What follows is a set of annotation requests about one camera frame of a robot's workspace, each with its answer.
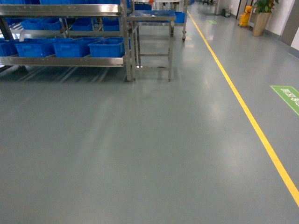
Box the blue bin with red wrap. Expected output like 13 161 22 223
88 37 125 58

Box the empty blue plastic bin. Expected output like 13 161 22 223
51 37 103 58

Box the stainless steel side table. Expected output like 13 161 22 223
128 10 176 81

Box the yellow mop bucket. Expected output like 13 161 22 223
238 6 252 27

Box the stainless steel flow rack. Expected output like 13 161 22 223
0 0 133 81

